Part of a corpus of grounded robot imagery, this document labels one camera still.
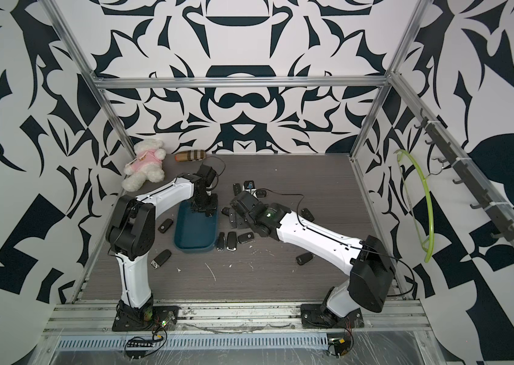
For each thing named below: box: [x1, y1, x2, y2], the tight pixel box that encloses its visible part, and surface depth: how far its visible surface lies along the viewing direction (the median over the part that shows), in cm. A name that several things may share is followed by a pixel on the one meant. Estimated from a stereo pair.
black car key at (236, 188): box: [232, 182, 242, 197], surface depth 107 cm
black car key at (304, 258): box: [295, 252, 315, 266], surface depth 87 cm
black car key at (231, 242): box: [226, 231, 238, 252], surface depth 91 cm
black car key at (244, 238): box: [237, 231, 255, 245], surface depth 93 cm
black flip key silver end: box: [215, 231, 226, 252], surface depth 91 cm
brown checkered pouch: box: [174, 149, 207, 162], surface depth 118 cm
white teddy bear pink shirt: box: [121, 138, 167, 192], surface depth 109 cm
